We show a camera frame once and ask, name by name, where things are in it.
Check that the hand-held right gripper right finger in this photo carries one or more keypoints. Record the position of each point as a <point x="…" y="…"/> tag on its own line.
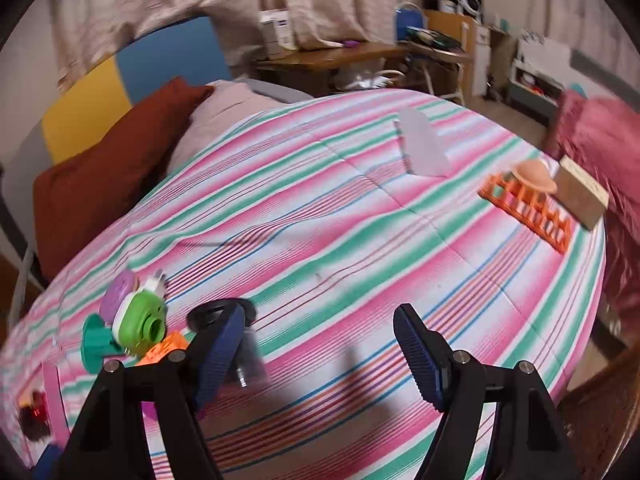
<point x="417" y="355"/>

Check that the green white plastic toy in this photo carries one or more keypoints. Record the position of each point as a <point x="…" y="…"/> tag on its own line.
<point x="140" y="320"/>

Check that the orange plastic rack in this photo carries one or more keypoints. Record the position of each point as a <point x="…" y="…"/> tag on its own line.
<point x="525" y="210"/>

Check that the white shelf unit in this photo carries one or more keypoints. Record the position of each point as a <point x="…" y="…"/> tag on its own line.
<point x="540" y="70"/>

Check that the magenta plastic mould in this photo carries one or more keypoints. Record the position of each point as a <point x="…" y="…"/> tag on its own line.
<point x="150" y="412"/>

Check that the pink green striped blanket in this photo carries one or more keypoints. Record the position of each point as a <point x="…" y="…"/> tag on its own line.
<point x="325" y="220"/>

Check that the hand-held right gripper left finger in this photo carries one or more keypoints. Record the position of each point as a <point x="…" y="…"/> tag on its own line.
<point x="220" y="355"/>

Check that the purple oval stamp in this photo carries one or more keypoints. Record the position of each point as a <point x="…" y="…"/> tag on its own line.
<point x="120" y="292"/>

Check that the grey card sheet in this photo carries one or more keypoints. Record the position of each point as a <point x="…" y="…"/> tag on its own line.
<point x="422" y="142"/>

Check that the orange perforated block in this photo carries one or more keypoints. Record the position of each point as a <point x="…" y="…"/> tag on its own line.
<point x="167" y="345"/>

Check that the grey yellow blue headboard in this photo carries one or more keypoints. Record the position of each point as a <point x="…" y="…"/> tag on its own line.
<point x="165" y="55"/>

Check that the red small bottle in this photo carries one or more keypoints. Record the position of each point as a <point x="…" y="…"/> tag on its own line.
<point x="35" y="412"/>

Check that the pink fuzzy blanket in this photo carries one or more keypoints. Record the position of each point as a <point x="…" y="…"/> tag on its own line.
<point x="605" y="130"/>

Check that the brown pillow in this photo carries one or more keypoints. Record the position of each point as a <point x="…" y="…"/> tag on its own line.
<point x="110" y="170"/>

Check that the large cardboard box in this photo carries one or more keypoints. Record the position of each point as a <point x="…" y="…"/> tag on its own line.
<point x="450" y="25"/>

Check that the teal plastic mould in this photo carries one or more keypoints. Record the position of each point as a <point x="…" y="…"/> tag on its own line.
<point x="97" y="345"/>

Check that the small purple object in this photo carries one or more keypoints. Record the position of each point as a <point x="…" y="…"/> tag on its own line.
<point x="351" y="43"/>

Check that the wooden chair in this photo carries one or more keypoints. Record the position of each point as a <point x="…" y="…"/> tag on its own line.
<point x="600" y="410"/>

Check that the wooden bedside desk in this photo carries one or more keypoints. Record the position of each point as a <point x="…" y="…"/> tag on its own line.
<point x="340" y="55"/>

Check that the small cardboard box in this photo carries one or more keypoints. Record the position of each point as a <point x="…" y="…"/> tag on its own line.
<point x="582" y="192"/>

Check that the white carton box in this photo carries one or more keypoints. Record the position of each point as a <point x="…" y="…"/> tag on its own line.
<point x="275" y="32"/>

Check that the blue bag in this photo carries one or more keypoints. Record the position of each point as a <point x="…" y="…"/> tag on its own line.
<point x="410" y="22"/>

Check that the pink-edged white tray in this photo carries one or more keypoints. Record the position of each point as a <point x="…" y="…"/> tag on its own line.
<point x="52" y="395"/>

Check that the peach hat shaped toy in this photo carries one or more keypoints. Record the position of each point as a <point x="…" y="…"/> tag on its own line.
<point x="535" y="175"/>

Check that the pale pink bedsheet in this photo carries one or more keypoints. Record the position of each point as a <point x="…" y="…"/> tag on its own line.
<point x="225" y="105"/>

